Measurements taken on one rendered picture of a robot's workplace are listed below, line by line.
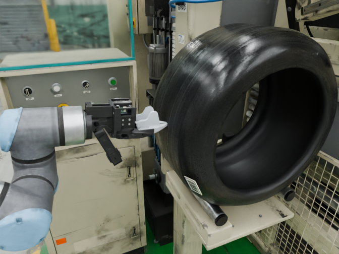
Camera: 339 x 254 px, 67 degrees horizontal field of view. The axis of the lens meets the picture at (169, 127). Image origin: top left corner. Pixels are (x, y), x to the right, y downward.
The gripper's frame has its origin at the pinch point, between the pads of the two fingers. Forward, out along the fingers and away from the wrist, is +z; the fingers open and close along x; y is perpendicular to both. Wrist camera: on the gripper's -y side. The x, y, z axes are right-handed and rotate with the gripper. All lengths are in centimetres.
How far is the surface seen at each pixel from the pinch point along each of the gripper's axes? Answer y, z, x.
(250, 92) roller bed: -3, 62, 37
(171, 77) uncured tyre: 12.0, 4.0, 6.1
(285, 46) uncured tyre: 23.7, 24.8, -10.7
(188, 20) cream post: 26.5, 17.6, 27.0
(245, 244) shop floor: -112, 86, 34
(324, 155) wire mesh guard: -14, 63, -7
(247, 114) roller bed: -14, 62, 36
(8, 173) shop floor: -129, -75, 189
